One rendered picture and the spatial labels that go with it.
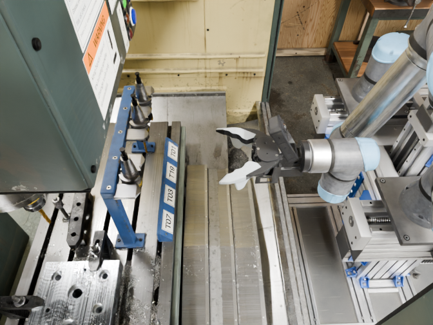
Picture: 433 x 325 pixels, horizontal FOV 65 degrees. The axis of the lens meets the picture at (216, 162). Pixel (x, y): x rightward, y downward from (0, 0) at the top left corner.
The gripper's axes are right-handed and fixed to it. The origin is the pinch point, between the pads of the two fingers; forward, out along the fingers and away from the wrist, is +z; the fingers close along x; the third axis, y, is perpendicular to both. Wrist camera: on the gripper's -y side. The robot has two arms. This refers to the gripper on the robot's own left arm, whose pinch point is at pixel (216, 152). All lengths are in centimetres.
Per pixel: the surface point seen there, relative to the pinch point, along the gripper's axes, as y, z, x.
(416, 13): 61, -144, 172
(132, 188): 23.4, 23.4, 7.6
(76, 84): -30.1, 17.2, -14.5
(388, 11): 59, -124, 172
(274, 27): 22, -29, 90
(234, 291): 71, -6, -6
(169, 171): 50, 17, 34
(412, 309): -5.9, -26.1, -35.1
